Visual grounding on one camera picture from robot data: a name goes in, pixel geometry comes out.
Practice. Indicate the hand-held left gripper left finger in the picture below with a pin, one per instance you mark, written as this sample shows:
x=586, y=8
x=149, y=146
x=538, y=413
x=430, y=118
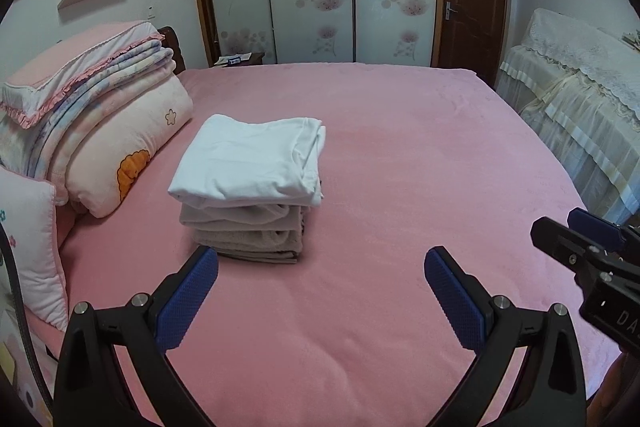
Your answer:
x=187, y=297

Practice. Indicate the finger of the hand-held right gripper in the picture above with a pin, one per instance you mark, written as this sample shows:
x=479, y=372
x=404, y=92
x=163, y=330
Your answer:
x=595, y=224
x=565, y=242

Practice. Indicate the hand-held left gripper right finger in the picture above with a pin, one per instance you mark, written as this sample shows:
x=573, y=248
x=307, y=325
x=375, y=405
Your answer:
x=455, y=302

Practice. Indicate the white printed sweatshirt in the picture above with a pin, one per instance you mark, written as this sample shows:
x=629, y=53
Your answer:
x=240, y=157

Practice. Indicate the person's right forearm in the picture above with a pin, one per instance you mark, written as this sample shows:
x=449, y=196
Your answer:
x=625, y=387

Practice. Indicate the beige folded garment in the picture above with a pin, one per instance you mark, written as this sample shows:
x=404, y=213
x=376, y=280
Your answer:
x=245, y=244

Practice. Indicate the grey white folded garment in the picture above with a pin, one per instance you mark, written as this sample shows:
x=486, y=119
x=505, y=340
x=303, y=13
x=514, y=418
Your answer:
x=235, y=214

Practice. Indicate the lace covered furniture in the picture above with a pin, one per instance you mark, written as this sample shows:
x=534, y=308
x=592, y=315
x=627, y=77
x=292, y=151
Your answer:
x=575, y=97

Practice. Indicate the bed with pink blanket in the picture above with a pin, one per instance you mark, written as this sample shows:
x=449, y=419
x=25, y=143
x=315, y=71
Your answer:
x=400, y=157

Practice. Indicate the white pink embroidered cushion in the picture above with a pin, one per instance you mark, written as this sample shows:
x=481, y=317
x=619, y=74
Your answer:
x=27, y=252

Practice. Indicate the pink quilt with orange flower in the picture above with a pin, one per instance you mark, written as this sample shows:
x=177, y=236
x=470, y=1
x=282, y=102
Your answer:
x=135, y=137

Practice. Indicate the pink printed storage bag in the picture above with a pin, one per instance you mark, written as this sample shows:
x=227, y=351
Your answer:
x=20, y=372

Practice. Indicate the pastel floral folded quilt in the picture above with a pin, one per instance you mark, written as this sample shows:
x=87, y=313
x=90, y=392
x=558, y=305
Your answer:
x=100, y=107

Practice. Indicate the dark wooden nightstand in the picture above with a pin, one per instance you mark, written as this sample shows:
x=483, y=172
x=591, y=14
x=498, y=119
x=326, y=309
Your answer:
x=240, y=59

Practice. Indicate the dark wooden headboard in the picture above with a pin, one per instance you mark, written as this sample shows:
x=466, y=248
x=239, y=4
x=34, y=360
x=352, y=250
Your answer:
x=172, y=47

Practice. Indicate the pink ruffled pillow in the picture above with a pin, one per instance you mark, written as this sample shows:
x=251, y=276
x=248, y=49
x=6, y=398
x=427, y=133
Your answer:
x=65, y=67

